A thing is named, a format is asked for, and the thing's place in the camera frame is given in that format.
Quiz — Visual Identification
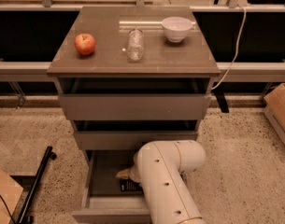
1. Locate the white cable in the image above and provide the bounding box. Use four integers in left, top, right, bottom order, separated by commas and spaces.
210, 4, 247, 91

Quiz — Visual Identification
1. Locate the cardboard box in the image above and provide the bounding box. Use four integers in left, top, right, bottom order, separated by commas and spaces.
264, 83, 285, 145
0, 167, 23, 224

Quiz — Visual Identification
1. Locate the thin black cable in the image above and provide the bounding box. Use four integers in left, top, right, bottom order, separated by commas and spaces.
0, 184, 17, 224

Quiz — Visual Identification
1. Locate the cardboard box right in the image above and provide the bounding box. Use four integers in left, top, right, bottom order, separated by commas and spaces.
264, 83, 285, 145

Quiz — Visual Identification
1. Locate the grey drawer cabinet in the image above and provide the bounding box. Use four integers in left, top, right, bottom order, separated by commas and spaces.
47, 7, 220, 158

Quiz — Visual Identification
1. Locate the grey middle drawer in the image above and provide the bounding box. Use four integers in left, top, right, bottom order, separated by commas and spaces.
74, 120, 198, 150

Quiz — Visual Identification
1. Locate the grey drawer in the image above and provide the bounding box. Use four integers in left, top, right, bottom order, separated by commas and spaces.
73, 150, 153, 224
59, 93, 211, 120
74, 120, 198, 150

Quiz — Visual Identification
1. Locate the red apple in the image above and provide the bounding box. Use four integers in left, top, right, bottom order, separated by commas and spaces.
74, 34, 95, 55

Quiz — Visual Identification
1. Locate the cardboard box left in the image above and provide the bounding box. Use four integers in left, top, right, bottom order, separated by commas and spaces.
0, 167, 23, 224

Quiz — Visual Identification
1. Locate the grey bottom drawer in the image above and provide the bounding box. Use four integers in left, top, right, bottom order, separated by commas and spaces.
73, 150, 153, 224

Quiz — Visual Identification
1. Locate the grey top drawer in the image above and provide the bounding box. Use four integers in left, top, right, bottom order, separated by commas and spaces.
59, 93, 211, 120

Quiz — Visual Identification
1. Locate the white bowl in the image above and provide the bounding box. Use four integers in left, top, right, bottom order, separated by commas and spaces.
162, 17, 192, 43

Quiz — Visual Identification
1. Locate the black bracket under rail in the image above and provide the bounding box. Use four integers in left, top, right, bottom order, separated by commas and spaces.
212, 84, 229, 113

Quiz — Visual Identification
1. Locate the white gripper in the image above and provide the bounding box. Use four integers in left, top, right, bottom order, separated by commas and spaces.
116, 165, 140, 183

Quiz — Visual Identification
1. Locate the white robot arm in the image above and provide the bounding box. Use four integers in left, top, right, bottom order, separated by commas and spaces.
116, 140, 206, 224

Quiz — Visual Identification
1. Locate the black metal pole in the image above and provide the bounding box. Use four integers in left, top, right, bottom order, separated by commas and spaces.
17, 146, 57, 224

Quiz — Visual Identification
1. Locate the clear plastic bottle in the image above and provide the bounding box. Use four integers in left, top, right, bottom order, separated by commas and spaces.
127, 29, 145, 61

